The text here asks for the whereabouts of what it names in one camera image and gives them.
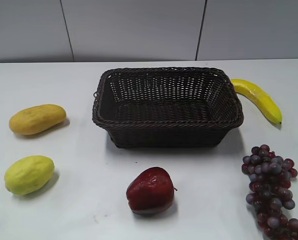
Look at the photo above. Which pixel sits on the green-yellow mango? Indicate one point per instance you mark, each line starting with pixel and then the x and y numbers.
pixel 28 174

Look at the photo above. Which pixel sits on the dark red apple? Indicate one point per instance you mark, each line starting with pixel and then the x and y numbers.
pixel 151 192

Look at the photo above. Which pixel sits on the yellow banana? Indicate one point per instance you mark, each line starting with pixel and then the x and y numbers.
pixel 259 98

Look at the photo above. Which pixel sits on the orange-yellow mango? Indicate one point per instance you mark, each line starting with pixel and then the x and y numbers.
pixel 36 119

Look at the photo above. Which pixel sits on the purple grape bunch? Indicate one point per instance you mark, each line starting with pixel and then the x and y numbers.
pixel 270 178

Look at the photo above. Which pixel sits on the black woven basket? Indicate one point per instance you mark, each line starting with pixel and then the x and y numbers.
pixel 165 107

